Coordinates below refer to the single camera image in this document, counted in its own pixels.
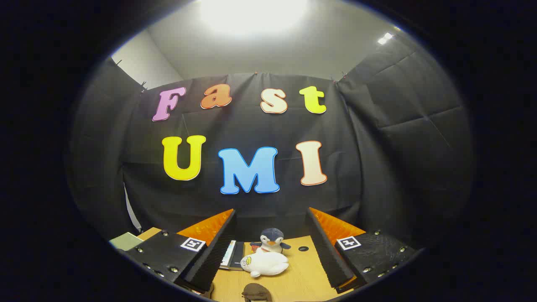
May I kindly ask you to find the beige fabric storage box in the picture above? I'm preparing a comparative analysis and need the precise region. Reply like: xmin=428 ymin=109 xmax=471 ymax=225
xmin=109 ymin=232 xmax=144 ymax=252

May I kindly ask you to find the light-blue cover book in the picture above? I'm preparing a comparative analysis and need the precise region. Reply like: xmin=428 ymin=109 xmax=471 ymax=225
xmin=219 ymin=240 xmax=237 ymax=269

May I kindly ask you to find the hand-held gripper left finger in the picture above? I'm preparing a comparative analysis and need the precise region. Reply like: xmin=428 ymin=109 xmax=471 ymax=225
xmin=125 ymin=208 xmax=237 ymax=294

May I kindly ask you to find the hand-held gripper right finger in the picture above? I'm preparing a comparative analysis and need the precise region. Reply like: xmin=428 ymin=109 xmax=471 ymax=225
xmin=308 ymin=207 xmax=418 ymax=294

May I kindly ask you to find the white duck plush toy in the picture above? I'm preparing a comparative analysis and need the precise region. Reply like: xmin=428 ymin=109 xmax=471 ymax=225
xmin=240 ymin=248 xmax=290 ymax=278

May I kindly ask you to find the black book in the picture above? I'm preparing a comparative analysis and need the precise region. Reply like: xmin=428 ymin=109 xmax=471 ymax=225
xmin=229 ymin=242 xmax=245 ymax=271

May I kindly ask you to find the penguin plush toy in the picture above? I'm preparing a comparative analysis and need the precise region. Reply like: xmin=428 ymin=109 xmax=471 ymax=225
xmin=250 ymin=228 xmax=292 ymax=255

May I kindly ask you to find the large ceiling light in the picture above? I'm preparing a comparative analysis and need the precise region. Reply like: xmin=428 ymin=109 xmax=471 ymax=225
xmin=197 ymin=0 xmax=311 ymax=38

